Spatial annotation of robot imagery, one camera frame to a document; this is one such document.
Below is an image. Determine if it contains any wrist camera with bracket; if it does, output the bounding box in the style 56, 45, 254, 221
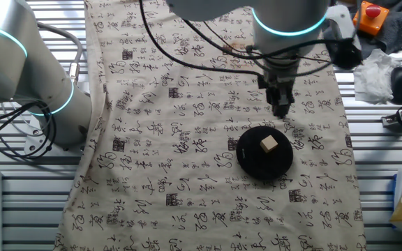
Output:
325, 5, 364, 70

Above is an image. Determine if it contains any black round dish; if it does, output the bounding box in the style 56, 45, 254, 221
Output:
235, 125, 295, 181

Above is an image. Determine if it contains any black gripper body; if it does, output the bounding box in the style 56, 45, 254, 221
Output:
258, 64, 298, 94

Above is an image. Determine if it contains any thin black camera cable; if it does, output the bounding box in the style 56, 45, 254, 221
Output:
181, 17, 362, 77

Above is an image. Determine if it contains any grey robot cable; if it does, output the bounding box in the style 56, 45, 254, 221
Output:
35, 20, 83, 84

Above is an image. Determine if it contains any orange emergency stop box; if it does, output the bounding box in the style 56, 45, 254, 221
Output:
352, 0, 390, 37

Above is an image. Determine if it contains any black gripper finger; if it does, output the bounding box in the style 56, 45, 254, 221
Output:
269, 89, 283, 116
280, 89, 295, 120

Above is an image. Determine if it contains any beige calligraphy print cloth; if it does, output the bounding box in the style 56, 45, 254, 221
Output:
52, 0, 368, 251

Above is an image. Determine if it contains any crumpled white tissue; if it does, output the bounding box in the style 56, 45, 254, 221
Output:
352, 47, 402, 105

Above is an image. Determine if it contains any thick black gripper cable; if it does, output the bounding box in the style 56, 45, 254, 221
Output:
137, 0, 263, 77

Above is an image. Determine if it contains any small wooden cube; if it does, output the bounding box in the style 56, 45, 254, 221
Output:
259, 135, 279, 154

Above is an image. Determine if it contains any black cable bundle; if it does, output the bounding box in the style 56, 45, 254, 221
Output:
0, 99, 58, 160

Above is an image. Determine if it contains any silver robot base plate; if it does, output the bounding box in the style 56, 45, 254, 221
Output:
24, 116, 87, 156

